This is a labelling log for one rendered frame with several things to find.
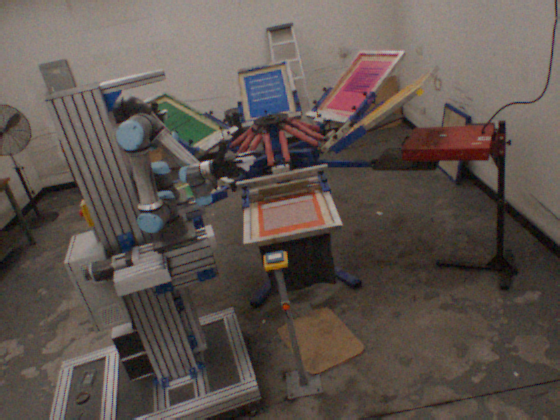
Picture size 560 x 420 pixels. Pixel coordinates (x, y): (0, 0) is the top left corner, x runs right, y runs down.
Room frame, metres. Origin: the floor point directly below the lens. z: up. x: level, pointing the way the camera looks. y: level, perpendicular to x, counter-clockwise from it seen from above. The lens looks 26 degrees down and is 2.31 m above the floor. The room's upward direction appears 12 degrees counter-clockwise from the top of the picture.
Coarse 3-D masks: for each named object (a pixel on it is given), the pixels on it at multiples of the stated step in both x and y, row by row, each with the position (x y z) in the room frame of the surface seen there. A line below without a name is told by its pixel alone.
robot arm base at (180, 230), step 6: (168, 222) 2.13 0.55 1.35; (174, 222) 2.14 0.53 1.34; (180, 222) 2.17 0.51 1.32; (162, 228) 2.14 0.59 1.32; (168, 228) 2.13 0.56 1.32; (174, 228) 2.13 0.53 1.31; (180, 228) 2.16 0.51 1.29; (186, 228) 2.18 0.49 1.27; (162, 234) 2.14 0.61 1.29; (168, 234) 2.12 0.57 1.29; (174, 234) 2.12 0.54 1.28; (180, 234) 2.13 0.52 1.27; (162, 240) 2.13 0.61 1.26; (168, 240) 2.12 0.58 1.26
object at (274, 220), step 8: (272, 200) 3.01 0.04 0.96; (280, 200) 2.99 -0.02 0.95; (272, 208) 2.88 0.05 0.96; (280, 208) 2.85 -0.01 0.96; (288, 208) 2.83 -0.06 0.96; (264, 216) 2.78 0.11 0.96; (272, 216) 2.76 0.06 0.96; (280, 216) 2.74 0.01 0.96; (288, 216) 2.71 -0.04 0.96; (264, 224) 2.67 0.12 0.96; (272, 224) 2.65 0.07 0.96; (280, 224) 2.63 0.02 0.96; (288, 224) 2.60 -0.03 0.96; (264, 232) 2.57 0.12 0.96; (272, 232) 2.54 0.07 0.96; (280, 232) 2.52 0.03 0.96
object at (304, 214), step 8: (312, 192) 3.00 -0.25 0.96; (312, 200) 2.87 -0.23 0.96; (296, 208) 2.80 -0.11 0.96; (304, 208) 2.78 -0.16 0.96; (312, 208) 2.75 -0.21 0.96; (296, 216) 2.69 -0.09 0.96; (304, 216) 2.66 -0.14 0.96; (312, 216) 2.64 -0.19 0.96; (320, 216) 2.62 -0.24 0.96; (296, 224) 2.58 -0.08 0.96; (304, 224) 2.56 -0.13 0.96; (312, 224) 2.54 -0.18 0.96; (320, 224) 2.52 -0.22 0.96
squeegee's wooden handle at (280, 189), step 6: (300, 180) 3.01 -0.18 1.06; (306, 180) 2.99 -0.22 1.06; (270, 186) 3.01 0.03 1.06; (276, 186) 3.00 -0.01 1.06; (282, 186) 2.99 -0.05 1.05; (288, 186) 2.99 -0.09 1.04; (294, 186) 2.99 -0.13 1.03; (300, 186) 2.99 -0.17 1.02; (306, 186) 2.99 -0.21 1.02; (258, 192) 3.00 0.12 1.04; (264, 192) 2.99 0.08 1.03; (270, 192) 2.99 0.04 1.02; (276, 192) 2.99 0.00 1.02; (282, 192) 2.99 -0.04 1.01; (288, 192) 2.99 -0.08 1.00; (264, 198) 2.99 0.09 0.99
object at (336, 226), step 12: (312, 180) 3.15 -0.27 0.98; (252, 192) 3.16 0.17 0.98; (324, 192) 2.88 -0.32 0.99; (336, 216) 2.51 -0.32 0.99; (312, 228) 2.42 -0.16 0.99; (324, 228) 2.40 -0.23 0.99; (336, 228) 2.40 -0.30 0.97; (252, 240) 2.43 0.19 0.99; (264, 240) 2.41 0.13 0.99; (276, 240) 2.41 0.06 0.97; (288, 240) 2.41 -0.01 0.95
